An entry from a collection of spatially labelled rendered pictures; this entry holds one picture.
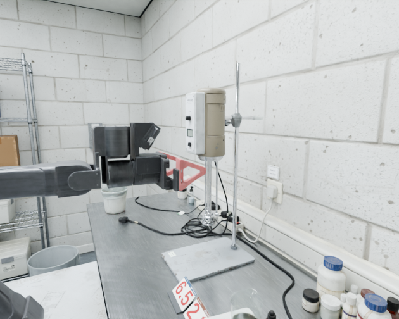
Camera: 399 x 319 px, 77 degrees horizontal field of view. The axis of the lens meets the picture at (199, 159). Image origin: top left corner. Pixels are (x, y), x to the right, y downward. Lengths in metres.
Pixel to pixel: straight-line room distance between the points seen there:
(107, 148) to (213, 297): 0.54
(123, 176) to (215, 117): 0.41
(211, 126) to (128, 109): 2.07
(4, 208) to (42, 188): 2.10
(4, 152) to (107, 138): 2.00
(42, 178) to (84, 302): 0.47
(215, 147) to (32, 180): 0.53
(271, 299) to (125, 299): 0.42
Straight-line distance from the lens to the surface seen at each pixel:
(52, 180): 0.51
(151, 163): 0.53
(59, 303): 0.91
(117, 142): 0.51
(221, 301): 0.83
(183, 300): 0.81
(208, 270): 0.93
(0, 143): 2.48
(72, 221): 2.97
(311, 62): 0.97
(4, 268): 2.69
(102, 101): 2.80
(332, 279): 0.83
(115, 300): 0.86
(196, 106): 0.81
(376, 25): 0.88
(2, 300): 0.61
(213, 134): 0.83
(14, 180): 0.52
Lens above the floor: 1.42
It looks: 9 degrees down
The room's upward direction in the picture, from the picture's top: straight up
